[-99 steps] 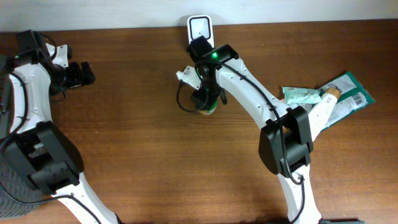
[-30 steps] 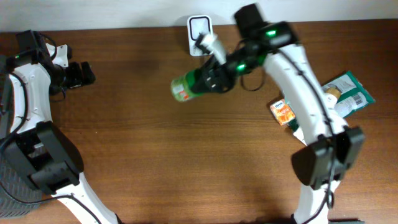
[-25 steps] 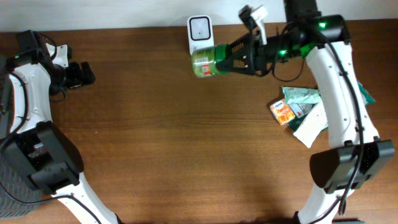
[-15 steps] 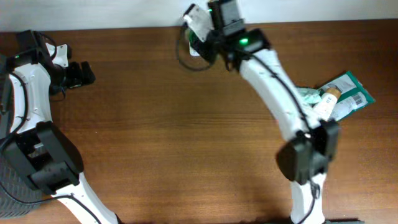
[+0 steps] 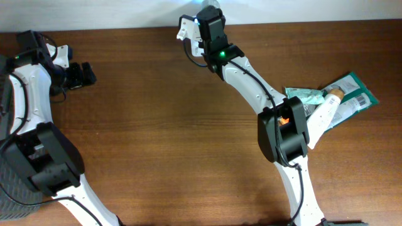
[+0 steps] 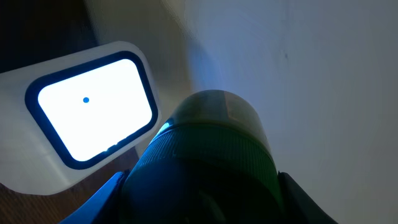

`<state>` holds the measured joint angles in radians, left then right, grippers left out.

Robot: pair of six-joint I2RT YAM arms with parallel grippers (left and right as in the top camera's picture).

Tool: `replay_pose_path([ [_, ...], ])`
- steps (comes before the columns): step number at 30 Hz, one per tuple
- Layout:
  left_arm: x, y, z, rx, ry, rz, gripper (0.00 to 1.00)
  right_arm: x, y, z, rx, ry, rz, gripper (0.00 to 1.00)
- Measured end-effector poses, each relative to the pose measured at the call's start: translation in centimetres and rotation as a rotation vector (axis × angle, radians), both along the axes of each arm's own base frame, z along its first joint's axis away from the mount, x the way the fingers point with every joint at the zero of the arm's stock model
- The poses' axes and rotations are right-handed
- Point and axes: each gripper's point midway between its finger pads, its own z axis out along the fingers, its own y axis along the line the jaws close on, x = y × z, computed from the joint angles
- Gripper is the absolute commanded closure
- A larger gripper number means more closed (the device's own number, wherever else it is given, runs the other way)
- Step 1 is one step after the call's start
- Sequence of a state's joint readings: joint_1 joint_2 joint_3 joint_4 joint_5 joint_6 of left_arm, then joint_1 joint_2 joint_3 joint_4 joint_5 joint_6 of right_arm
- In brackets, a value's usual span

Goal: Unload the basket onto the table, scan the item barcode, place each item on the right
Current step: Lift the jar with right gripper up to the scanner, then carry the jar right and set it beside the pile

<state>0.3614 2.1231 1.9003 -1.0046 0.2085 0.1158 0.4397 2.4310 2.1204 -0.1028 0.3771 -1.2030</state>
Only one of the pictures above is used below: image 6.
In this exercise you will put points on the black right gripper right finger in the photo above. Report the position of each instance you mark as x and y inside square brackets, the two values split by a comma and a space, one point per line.
[299, 206]

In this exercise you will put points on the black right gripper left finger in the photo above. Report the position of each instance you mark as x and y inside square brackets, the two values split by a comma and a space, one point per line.
[102, 206]

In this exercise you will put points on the green lid jar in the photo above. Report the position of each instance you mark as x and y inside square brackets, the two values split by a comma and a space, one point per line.
[208, 164]

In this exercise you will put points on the white barcode scanner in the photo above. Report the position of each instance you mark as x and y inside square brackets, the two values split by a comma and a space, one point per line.
[63, 119]

